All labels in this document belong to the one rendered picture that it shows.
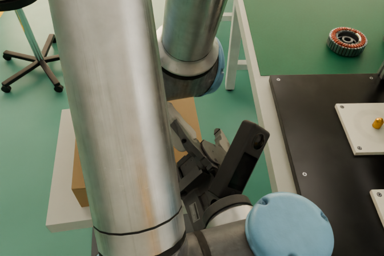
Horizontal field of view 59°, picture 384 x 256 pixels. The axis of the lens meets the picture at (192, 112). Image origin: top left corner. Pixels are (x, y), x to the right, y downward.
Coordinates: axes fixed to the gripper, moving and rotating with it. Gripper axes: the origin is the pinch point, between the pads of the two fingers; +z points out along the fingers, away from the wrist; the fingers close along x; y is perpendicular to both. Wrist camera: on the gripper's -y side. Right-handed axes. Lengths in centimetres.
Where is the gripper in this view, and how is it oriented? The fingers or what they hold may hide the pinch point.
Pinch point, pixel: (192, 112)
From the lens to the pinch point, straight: 58.9
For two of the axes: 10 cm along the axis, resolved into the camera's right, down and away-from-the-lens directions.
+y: -6.7, 6.7, 3.2
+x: 6.7, 3.5, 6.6
